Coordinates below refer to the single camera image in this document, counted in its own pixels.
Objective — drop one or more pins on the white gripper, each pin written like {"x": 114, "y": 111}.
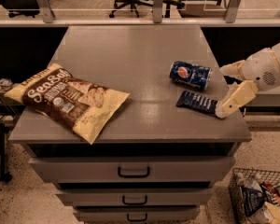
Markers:
{"x": 261, "y": 68}

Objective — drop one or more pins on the dark blue rxbar blueberry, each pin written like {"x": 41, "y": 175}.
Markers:
{"x": 197, "y": 102}

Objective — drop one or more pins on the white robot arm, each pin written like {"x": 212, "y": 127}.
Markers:
{"x": 259, "y": 72}

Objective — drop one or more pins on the blue pepsi can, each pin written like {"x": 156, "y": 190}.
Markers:
{"x": 194, "y": 75}

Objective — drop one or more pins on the top grey drawer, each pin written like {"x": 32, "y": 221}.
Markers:
{"x": 132, "y": 169}

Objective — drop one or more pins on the grey drawer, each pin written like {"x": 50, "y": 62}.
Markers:
{"x": 132, "y": 169}
{"x": 136, "y": 214}
{"x": 134, "y": 197}

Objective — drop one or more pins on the grey drawer cabinet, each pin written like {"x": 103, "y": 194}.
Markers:
{"x": 135, "y": 59}

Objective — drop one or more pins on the red snack bag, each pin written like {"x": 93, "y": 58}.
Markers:
{"x": 271, "y": 193}

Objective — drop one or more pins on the dark blue snack bag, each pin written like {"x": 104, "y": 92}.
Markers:
{"x": 253, "y": 200}

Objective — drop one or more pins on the middle grey drawer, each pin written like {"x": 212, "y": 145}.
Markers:
{"x": 134, "y": 197}

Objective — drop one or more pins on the black office chair centre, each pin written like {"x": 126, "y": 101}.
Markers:
{"x": 160, "y": 8}

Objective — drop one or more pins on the yellow snack bag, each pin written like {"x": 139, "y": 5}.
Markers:
{"x": 272, "y": 213}

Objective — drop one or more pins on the bottom grey drawer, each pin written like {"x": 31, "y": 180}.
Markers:
{"x": 136, "y": 214}

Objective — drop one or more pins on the sea salt chips bag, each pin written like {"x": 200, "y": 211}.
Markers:
{"x": 82, "y": 106}

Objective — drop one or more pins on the metal railing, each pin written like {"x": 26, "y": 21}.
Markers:
{"x": 88, "y": 12}

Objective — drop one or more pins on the black side stand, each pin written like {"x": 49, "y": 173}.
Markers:
{"x": 4, "y": 175}

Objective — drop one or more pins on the wire basket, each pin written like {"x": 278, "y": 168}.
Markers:
{"x": 250, "y": 178}

